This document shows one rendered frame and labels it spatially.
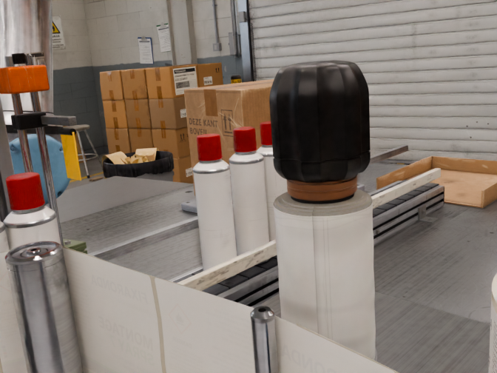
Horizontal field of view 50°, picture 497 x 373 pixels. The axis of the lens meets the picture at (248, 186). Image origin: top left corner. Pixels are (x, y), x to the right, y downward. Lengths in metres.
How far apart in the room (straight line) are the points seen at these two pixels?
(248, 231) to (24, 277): 0.46
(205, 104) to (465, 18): 3.77
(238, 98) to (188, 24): 5.16
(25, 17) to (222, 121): 0.47
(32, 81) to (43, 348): 0.35
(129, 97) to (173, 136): 0.55
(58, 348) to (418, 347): 0.36
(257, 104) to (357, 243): 0.73
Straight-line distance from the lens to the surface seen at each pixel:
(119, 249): 0.71
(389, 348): 0.60
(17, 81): 0.66
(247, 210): 0.78
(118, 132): 4.87
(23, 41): 0.93
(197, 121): 1.27
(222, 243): 0.75
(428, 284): 0.86
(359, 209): 0.43
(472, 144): 4.88
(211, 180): 0.72
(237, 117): 1.14
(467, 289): 0.86
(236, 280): 0.76
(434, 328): 0.64
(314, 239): 0.43
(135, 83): 4.64
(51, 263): 0.39
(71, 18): 7.53
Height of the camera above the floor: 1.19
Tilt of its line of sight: 14 degrees down
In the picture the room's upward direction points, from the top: 4 degrees counter-clockwise
